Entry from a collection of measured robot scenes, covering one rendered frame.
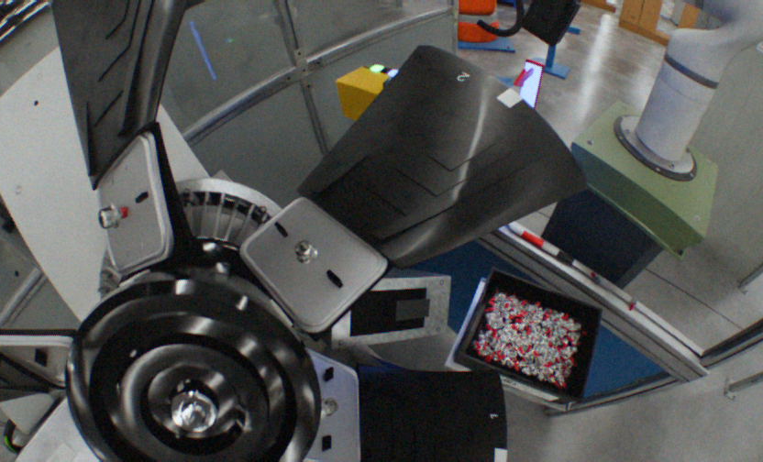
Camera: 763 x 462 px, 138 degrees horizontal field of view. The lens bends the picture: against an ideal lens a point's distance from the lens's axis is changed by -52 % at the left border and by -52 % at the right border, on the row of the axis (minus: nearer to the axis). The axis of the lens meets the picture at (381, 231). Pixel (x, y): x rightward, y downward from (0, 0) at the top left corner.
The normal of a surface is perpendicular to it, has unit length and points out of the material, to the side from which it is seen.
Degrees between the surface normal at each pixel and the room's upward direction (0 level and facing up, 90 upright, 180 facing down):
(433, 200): 9
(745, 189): 90
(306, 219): 0
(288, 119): 90
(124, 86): 39
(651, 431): 0
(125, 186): 48
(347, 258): 0
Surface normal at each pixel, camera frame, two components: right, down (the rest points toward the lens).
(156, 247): -0.35, 0.17
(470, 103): 0.05, -0.44
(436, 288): 0.49, 0.01
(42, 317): 0.73, 0.51
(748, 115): -0.68, 0.63
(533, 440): -0.11, -0.59
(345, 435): 0.68, -0.64
